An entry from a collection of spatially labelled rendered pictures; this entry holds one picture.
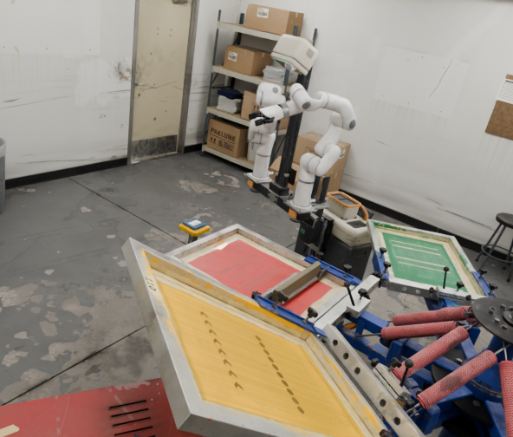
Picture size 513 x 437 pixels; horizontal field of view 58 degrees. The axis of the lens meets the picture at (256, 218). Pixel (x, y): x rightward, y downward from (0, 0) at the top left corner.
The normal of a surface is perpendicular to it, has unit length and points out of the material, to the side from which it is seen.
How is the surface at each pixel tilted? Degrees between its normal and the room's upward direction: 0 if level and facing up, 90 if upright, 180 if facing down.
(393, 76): 90
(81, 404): 0
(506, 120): 90
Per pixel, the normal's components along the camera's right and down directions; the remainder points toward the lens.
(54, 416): 0.17, -0.89
